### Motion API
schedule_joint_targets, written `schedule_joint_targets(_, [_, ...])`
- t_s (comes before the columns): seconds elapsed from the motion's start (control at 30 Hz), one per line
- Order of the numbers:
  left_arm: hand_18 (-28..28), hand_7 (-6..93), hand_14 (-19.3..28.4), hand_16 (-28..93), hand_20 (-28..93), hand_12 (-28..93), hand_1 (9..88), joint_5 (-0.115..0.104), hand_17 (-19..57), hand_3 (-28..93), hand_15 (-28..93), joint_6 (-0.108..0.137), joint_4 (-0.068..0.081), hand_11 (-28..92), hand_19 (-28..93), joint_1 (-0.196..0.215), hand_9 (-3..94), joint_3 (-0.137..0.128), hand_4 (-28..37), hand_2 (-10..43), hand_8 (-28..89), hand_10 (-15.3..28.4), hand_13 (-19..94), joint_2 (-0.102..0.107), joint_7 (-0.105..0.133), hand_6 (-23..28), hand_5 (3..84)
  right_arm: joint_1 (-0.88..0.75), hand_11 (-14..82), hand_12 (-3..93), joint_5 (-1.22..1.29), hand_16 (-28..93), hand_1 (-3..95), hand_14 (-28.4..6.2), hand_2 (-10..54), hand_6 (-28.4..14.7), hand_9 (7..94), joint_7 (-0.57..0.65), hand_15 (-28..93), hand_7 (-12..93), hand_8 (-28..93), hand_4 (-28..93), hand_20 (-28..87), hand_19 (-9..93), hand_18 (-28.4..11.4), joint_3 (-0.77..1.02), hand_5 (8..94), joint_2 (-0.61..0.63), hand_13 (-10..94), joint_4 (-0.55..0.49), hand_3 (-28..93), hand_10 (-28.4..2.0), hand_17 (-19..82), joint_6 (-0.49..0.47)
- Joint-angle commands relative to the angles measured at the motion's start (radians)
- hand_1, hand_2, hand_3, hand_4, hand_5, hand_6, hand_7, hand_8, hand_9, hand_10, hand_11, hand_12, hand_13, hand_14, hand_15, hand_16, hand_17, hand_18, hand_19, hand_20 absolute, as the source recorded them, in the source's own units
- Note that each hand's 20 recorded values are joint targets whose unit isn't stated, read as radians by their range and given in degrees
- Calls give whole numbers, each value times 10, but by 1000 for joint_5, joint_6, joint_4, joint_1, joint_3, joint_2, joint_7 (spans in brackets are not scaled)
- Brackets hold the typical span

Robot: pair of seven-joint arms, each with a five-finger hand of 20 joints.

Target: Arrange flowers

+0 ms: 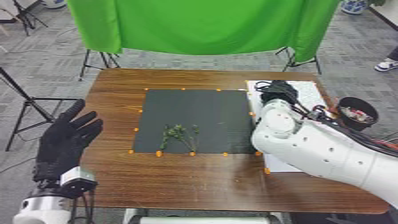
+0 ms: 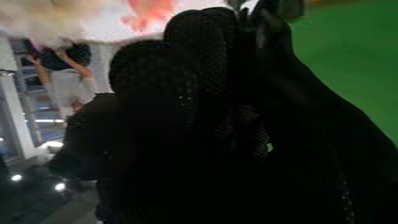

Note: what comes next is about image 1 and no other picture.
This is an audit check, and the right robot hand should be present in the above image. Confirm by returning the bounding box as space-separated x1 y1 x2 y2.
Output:
255 79 303 106

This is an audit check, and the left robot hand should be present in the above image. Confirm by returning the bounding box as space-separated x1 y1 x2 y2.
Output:
33 98 107 184

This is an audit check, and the bunch of flowers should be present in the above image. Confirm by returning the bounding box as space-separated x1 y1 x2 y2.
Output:
340 106 378 125

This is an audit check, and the white sheet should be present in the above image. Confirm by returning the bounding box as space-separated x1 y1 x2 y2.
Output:
246 79 330 174

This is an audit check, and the black cloth stand leg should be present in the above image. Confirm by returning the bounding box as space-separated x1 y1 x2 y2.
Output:
274 46 326 76
79 49 123 82

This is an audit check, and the black tripod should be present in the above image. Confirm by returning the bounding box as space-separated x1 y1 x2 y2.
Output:
0 66 81 153
10 0 54 37

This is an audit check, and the dark mat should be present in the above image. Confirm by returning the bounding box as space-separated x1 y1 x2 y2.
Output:
131 88 260 155

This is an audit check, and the black bucket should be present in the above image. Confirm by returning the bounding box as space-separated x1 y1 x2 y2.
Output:
335 96 383 132

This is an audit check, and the green sprig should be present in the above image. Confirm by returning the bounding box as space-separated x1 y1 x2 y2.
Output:
180 124 203 153
157 124 187 151

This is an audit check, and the person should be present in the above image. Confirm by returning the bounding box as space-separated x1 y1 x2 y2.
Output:
374 45 398 73

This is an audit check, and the blue and white vase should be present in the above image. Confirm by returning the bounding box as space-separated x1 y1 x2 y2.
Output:
40 0 70 10
340 0 372 16

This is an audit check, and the pale grey bar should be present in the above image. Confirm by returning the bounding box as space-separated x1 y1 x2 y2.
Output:
123 208 289 224

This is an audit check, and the black cable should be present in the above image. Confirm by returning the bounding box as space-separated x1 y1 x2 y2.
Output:
299 103 398 158

